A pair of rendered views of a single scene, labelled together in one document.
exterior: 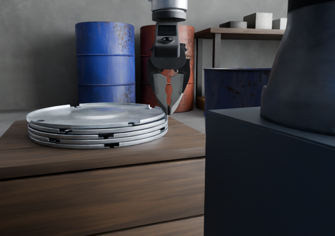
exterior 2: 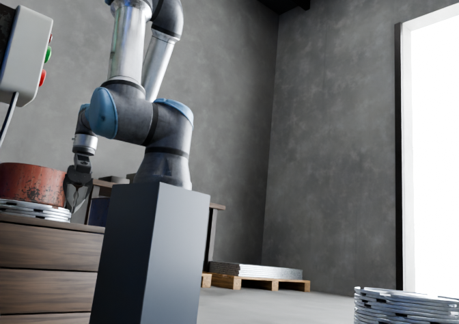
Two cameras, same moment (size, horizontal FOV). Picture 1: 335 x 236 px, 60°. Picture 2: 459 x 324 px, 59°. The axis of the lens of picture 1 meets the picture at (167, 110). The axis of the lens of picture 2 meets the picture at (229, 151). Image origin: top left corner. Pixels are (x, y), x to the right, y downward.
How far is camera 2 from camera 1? 0.82 m
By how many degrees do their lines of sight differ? 36
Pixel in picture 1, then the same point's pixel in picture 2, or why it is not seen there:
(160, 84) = (70, 191)
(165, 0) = (85, 141)
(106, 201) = (34, 247)
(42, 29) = not seen: outside the picture
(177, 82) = (82, 191)
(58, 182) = (10, 227)
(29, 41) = not seen: outside the picture
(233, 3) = (117, 158)
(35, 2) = not seen: outside the picture
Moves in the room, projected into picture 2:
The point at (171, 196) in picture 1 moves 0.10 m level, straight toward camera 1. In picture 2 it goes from (73, 253) to (79, 255)
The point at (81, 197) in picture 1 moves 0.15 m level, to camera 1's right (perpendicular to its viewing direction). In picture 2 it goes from (20, 240) to (81, 247)
